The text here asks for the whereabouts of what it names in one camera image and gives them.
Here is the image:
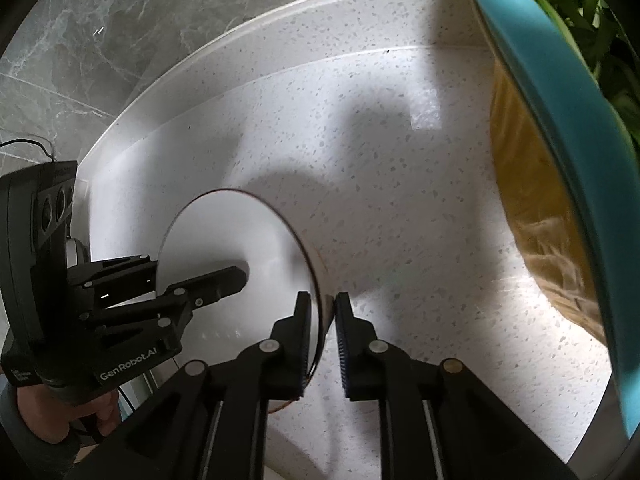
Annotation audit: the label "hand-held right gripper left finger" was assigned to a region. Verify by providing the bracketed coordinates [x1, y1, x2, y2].
[65, 291, 313, 480]

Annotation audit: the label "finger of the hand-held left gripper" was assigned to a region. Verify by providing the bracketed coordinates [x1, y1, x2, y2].
[67, 255, 160, 311]
[82, 266, 249, 348]

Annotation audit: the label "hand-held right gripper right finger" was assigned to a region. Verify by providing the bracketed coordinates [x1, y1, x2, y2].
[334, 292, 581, 480]

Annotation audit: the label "large white bowl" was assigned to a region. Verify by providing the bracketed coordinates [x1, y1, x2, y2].
[156, 189, 337, 416]

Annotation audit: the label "person's left forearm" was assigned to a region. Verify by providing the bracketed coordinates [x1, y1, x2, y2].
[0, 380, 83, 480]

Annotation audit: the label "person's left hand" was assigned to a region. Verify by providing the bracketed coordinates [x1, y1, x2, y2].
[17, 385, 121, 443]

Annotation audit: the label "yellow ribbed basket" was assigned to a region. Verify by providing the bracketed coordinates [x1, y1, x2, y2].
[490, 55, 613, 348]

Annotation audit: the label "teal colander basket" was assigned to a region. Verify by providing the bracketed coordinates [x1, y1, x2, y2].
[450, 0, 640, 441]

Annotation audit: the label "green leafy vegetables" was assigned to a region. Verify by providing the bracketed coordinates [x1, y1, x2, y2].
[500, 0, 640, 126]

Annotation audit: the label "black cable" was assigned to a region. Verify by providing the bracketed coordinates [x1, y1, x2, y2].
[0, 137, 58, 163]

